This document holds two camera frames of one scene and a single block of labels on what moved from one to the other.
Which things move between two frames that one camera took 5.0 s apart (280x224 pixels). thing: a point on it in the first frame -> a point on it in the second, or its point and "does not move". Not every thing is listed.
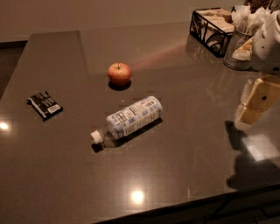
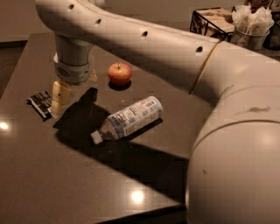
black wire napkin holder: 212,28 does not move
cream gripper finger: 259,96 -> 60,93
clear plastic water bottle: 125,121 does not move
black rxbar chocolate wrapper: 45,106 does not move
